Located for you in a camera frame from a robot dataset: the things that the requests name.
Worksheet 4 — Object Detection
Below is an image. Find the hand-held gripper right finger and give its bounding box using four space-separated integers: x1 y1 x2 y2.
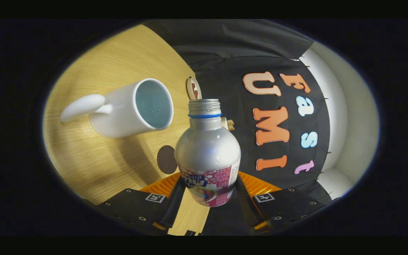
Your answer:
234 171 332 234

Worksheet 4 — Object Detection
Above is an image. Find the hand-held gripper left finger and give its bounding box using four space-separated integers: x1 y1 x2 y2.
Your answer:
96 172 187 236

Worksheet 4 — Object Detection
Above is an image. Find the dark brown round coaster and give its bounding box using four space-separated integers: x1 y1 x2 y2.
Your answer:
157 145 178 175

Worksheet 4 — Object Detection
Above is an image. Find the silver bottle with pink label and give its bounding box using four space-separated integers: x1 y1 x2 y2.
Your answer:
174 99 242 207

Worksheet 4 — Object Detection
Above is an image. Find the white cup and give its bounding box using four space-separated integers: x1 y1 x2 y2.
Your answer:
60 78 174 138

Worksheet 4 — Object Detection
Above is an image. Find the wooden table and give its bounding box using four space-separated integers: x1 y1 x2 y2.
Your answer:
43 24 210 236

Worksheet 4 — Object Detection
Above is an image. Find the beige round plate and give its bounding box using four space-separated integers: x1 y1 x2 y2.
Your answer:
186 77 202 100

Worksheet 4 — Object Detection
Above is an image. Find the black backdrop cloth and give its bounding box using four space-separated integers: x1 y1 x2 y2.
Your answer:
142 19 333 236

